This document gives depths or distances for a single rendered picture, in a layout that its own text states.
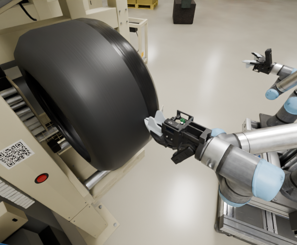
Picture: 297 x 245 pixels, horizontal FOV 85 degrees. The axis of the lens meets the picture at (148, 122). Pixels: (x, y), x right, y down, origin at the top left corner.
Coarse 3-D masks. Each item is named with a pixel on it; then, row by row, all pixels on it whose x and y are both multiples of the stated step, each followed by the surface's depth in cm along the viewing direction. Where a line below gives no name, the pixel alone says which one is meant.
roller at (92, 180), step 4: (96, 172) 74; (100, 172) 74; (104, 172) 75; (108, 172) 77; (92, 176) 73; (96, 176) 73; (100, 176) 74; (104, 176) 76; (88, 180) 71; (92, 180) 72; (96, 180) 73; (84, 184) 70; (88, 184) 71; (92, 184) 72; (88, 188) 71
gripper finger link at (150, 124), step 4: (144, 120) 52; (148, 120) 48; (152, 120) 46; (148, 124) 49; (152, 124) 48; (156, 124) 46; (148, 128) 49; (152, 128) 49; (156, 128) 47; (160, 128) 46; (156, 132) 47; (160, 132) 47
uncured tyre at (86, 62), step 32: (32, 32) 45; (64, 32) 44; (96, 32) 47; (32, 64) 41; (64, 64) 39; (96, 64) 42; (128, 64) 47; (64, 96) 40; (96, 96) 41; (128, 96) 46; (64, 128) 80; (96, 128) 43; (128, 128) 48; (96, 160) 54
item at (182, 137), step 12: (168, 120) 42; (180, 120) 43; (192, 120) 43; (168, 132) 42; (180, 132) 41; (192, 132) 40; (204, 132) 38; (180, 144) 43; (192, 144) 41; (204, 144) 38
